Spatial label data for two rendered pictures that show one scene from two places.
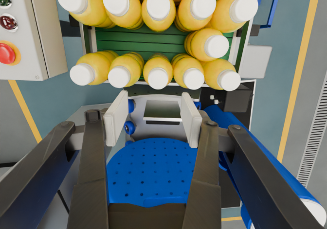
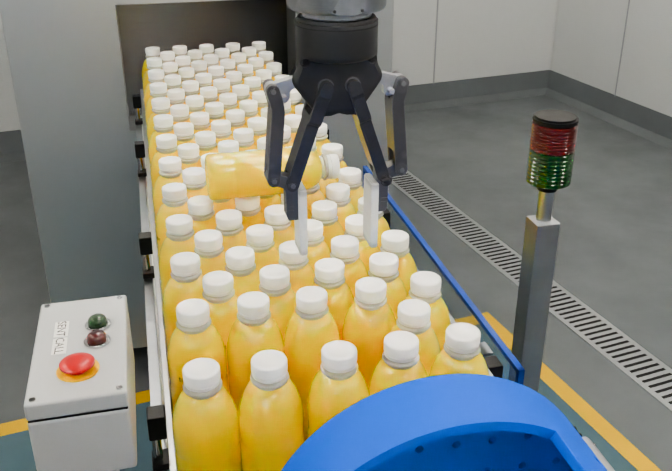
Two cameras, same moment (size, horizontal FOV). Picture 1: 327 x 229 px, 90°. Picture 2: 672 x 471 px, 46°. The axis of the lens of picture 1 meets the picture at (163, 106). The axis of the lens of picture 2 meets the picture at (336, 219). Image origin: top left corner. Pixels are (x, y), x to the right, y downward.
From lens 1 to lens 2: 0.81 m
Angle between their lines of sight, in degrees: 86
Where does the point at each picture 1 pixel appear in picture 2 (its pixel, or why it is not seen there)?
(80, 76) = (201, 368)
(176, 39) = not seen: hidden behind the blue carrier
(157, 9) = (311, 296)
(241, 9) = (420, 279)
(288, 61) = not seen: outside the picture
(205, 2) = (370, 282)
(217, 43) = (410, 304)
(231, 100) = not seen: hidden behind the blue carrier
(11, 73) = (72, 391)
